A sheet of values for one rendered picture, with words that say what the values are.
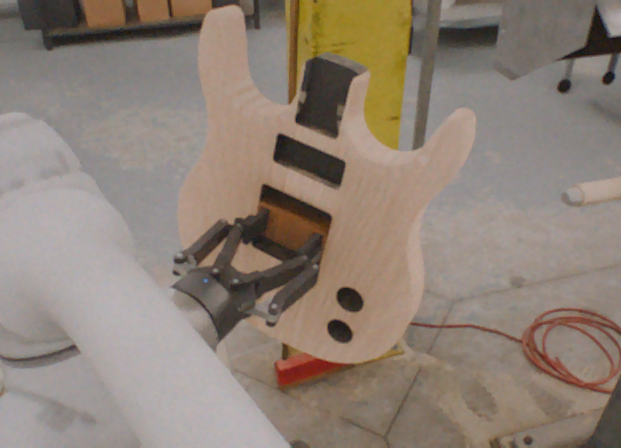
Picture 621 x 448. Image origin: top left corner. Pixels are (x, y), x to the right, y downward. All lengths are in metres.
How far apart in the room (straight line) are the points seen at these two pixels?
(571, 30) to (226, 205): 0.47
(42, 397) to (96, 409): 0.04
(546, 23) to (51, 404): 0.68
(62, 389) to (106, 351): 0.16
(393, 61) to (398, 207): 1.05
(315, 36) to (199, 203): 0.85
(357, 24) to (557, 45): 0.88
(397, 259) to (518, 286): 2.03
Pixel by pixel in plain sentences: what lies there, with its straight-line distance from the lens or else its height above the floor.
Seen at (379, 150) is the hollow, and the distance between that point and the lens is 0.68.
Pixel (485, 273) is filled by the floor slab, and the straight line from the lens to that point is 2.74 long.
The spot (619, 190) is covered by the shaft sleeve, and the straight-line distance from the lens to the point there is 0.94.
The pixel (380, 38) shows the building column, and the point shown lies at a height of 1.18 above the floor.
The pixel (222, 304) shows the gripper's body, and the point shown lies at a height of 1.30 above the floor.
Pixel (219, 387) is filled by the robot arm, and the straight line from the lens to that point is 0.31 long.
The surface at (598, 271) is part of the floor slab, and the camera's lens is 2.93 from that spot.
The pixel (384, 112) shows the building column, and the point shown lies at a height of 0.97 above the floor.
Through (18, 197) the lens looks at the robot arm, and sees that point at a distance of 0.42.
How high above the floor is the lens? 1.71
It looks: 36 degrees down
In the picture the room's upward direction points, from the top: straight up
